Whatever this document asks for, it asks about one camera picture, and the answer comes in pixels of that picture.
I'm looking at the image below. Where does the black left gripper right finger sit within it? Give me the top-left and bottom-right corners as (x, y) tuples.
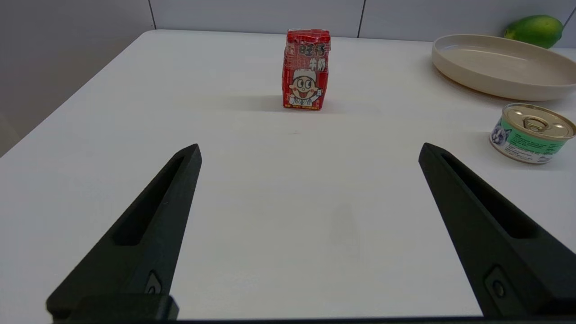
(418, 143), (576, 317)

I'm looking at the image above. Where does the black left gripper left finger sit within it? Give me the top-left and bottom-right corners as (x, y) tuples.
(46, 144), (203, 321)

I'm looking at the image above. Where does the green labelled tin can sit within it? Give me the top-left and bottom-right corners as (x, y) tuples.
(489, 103), (576, 164)

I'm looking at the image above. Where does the beige round plate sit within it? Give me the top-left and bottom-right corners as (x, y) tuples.
(432, 34), (576, 101)

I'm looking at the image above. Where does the green lime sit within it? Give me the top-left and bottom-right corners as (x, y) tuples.
(504, 15), (564, 49)

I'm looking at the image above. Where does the red snack packet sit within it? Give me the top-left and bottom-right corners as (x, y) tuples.
(282, 29), (332, 111)

